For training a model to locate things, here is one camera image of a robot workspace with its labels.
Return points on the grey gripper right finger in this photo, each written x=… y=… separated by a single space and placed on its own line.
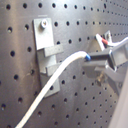
x=115 y=56

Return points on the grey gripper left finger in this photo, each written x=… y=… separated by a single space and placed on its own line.
x=102 y=72

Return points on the grey perforated pegboard panel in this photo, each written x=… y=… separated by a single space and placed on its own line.
x=69 y=99

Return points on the grey metal cable clip bracket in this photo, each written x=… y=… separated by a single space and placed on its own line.
x=46 y=49

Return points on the silver bracket screw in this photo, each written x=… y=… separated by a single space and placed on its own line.
x=44 y=24

